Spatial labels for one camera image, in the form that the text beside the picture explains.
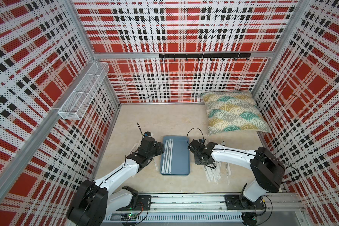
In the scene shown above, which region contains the white straw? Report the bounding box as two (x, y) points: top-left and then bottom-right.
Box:
(226, 163), (232, 185)
(214, 162), (221, 181)
(204, 165), (214, 182)
(161, 141), (168, 174)
(167, 139), (173, 174)
(153, 158), (159, 171)

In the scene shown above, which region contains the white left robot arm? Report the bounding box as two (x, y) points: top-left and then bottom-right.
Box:
(66, 136), (164, 226)

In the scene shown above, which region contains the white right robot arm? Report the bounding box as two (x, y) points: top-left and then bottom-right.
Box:
(188, 140), (285, 202)

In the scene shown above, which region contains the blue storage box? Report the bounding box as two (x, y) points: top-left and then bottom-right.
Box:
(159, 136), (190, 176)

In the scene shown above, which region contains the geometric patterned cushion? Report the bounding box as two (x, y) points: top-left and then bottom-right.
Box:
(201, 90), (271, 136)

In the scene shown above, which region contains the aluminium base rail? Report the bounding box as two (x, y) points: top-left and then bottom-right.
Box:
(103, 193), (311, 226)

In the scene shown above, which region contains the black hook rail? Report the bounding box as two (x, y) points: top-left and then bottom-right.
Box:
(159, 53), (251, 60)

